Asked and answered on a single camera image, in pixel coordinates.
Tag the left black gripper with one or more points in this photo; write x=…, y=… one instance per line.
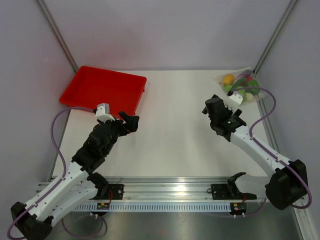
x=131, y=125

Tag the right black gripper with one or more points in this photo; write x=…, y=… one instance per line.
x=237, y=113

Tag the clear zip top bag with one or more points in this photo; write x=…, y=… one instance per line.
x=249, y=97

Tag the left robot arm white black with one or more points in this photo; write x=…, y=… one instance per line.
x=78, y=183

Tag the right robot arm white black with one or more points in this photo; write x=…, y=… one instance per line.
x=285, y=182

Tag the yellow fake lemon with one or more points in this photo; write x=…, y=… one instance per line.
x=228, y=79

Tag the dark green fake pepper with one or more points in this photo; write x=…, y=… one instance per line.
x=251, y=83

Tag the purple fake eggplant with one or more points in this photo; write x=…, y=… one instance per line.
x=245, y=74

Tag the red plastic tray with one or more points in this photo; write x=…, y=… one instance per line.
x=92, y=86

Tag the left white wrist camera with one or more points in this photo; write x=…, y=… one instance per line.
x=103, y=113

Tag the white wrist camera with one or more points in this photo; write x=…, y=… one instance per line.
x=235, y=99
x=103, y=113

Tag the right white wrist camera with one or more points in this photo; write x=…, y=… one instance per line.
x=235, y=99

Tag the aluminium mounting rail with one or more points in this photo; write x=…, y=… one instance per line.
x=166, y=189

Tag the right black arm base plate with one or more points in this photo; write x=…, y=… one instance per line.
x=220, y=191

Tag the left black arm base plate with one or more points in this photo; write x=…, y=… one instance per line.
x=113, y=191

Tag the white slotted cable duct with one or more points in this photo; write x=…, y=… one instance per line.
x=154, y=207

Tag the right aluminium corner post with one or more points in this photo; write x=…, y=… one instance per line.
x=275, y=35

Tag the aluminium corner post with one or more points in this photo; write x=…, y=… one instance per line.
x=275, y=35
x=57, y=33

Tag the left aluminium corner post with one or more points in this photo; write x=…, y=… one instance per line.
x=57, y=33

